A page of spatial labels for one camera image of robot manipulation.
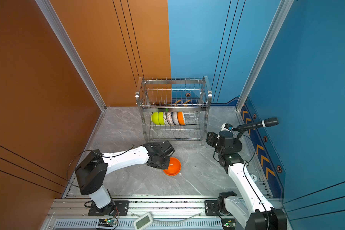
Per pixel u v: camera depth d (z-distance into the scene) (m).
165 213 0.73
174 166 0.84
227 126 0.70
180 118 0.99
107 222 0.70
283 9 0.70
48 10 0.71
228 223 0.70
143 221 0.68
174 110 0.91
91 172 0.46
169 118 0.99
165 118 0.99
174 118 0.99
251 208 0.41
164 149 0.67
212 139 0.71
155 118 0.99
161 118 0.99
